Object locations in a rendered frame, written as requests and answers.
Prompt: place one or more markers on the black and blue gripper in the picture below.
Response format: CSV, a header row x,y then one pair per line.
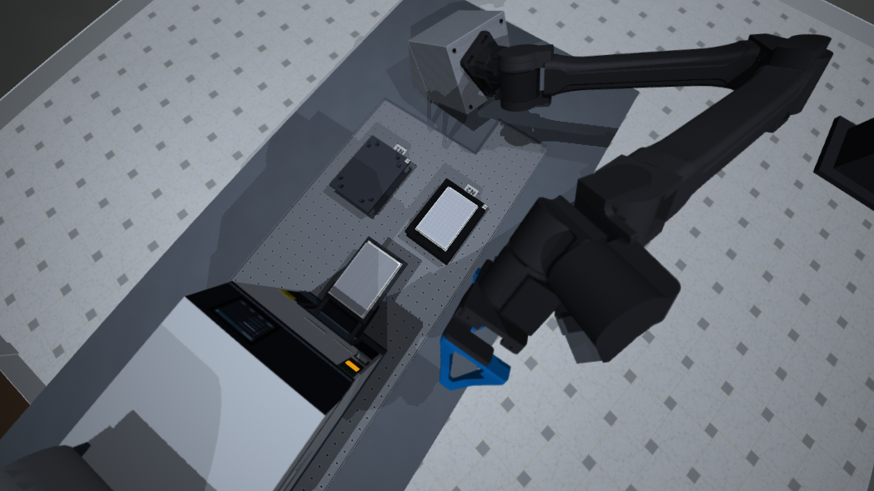
x,y
493,285

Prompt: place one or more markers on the black rectangular frame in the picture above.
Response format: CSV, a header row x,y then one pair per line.
x,y
430,247

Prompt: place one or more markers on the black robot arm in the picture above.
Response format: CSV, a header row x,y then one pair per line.
x,y
612,286

